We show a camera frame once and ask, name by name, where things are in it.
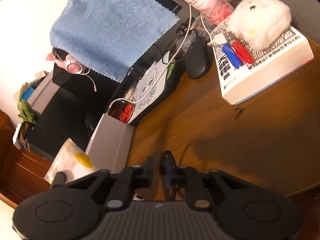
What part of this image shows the black hair tie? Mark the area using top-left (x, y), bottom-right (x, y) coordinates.
top-left (163, 139), bottom-right (201, 201)

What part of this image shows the white yellow shopping bag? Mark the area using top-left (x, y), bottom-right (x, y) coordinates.
top-left (44, 138), bottom-right (99, 184)

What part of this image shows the white cardboard box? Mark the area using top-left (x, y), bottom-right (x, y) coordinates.
top-left (86, 114), bottom-right (135, 173)

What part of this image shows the anime print mouse pad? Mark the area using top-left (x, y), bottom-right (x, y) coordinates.
top-left (128, 51), bottom-right (171, 124)

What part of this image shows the green plush toy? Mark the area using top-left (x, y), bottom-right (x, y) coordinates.
top-left (17, 100), bottom-right (38, 125)

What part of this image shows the black computer mouse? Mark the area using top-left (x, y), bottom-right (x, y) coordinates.
top-left (184, 36), bottom-right (212, 80)

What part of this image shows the white grey printer box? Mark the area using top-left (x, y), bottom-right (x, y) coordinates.
top-left (27, 71), bottom-right (60, 115)

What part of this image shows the pink headset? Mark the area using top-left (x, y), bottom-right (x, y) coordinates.
top-left (45, 51), bottom-right (97, 92)

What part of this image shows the blue marker pen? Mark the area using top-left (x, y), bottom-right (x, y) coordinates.
top-left (222, 44), bottom-right (242, 69)

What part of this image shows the red marker pen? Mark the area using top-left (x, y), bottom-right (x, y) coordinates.
top-left (231, 40), bottom-right (254, 64)

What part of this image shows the blue towel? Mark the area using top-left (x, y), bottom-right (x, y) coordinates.
top-left (49, 0), bottom-right (181, 83)

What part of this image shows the black white book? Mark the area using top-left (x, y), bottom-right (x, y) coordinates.
top-left (213, 26), bottom-right (314, 105)

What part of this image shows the black computer monitor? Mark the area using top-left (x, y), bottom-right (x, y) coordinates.
top-left (51, 0), bottom-right (186, 120)

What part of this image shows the white charging cable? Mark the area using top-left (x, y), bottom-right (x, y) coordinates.
top-left (108, 2), bottom-right (235, 111)

